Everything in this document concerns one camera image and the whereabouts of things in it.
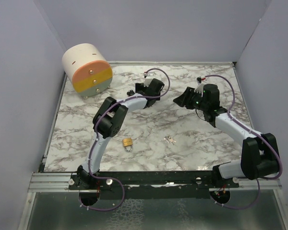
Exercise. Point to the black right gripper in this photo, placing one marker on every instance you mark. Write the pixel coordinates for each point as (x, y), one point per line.
(186, 98)

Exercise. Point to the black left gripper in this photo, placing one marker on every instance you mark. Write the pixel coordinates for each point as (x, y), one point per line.
(140, 87)

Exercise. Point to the orange black padlock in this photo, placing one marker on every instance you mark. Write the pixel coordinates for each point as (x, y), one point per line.
(130, 92)

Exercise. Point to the small silver key bunch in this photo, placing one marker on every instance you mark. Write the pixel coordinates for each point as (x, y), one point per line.
(169, 139)

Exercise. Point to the brass padlock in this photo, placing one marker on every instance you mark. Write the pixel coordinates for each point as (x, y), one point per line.
(127, 144)

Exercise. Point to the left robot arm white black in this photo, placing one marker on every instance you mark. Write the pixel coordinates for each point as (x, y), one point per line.
(109, 119)

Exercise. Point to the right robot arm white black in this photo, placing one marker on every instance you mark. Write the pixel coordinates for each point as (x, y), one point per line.
(259, 156)

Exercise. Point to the cream cylindrical drawer box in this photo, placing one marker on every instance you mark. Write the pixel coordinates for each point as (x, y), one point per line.
(87, 70)

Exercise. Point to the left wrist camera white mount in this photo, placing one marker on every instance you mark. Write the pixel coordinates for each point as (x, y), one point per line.
(147, 79)

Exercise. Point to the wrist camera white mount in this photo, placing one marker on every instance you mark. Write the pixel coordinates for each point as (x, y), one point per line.
(147, 79)
(201, 83)

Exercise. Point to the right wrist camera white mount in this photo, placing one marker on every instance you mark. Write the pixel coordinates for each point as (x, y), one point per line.
(201, 83)

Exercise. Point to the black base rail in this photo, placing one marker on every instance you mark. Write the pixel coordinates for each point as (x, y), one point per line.
(149, 184)

